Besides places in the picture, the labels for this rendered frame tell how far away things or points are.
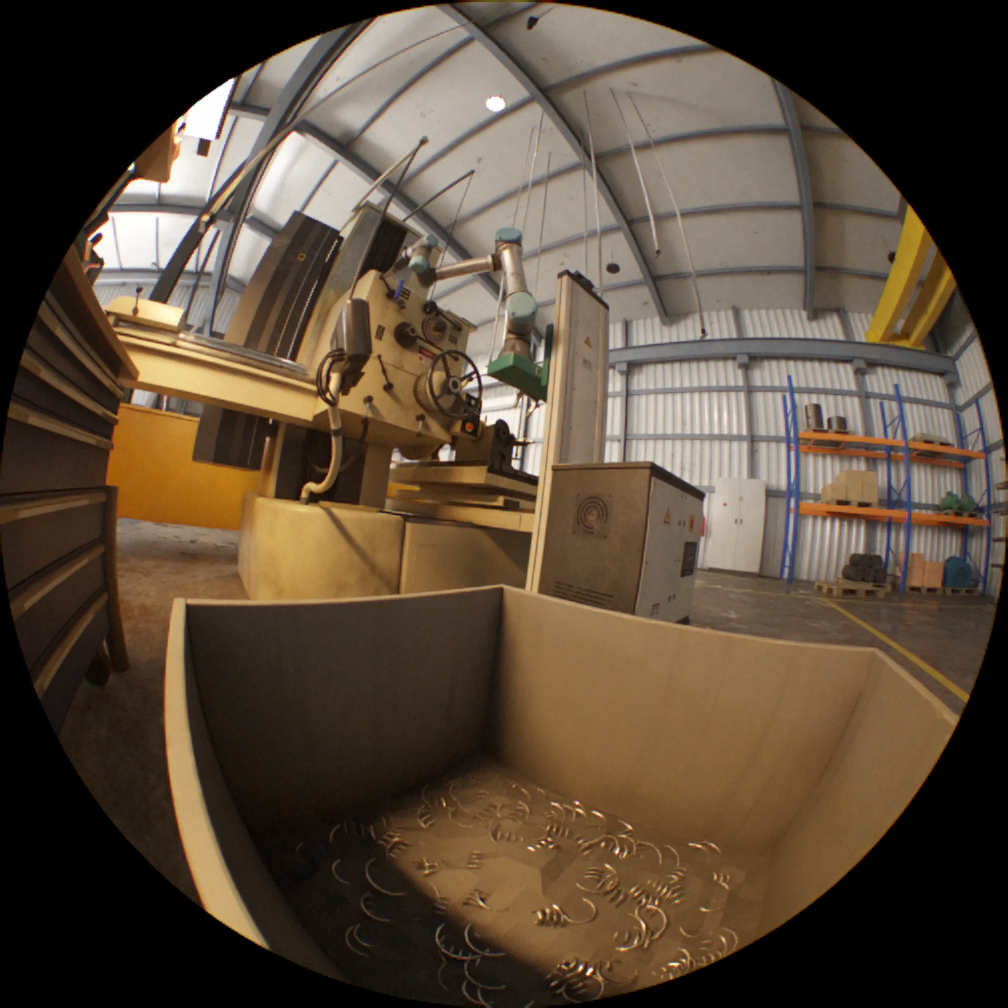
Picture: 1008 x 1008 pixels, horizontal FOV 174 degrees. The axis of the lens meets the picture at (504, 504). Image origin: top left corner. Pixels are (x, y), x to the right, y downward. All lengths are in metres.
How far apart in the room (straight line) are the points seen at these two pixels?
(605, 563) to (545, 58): 7.93
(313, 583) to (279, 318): 1.63
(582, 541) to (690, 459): 7.84
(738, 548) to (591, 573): 7.01
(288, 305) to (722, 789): 2.65
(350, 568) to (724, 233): 9.12
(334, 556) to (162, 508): 2.62
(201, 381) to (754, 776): 2.05
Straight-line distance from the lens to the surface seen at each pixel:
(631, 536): 0.85
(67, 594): 0.98
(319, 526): 1.62
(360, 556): 1.72
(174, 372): 1.82
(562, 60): 7.90
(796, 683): 0.42
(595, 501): 0.92
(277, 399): 1.82
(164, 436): 3.93
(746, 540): 7.83
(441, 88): 8.51
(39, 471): 0.81
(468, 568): 2.20
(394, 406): 1.76
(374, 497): 2.42
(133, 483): 3.97
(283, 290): 2.46
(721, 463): 8.65
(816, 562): 8.74
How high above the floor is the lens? 0.66
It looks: 3 degrees up
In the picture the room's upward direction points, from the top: 7 degrees clockwise
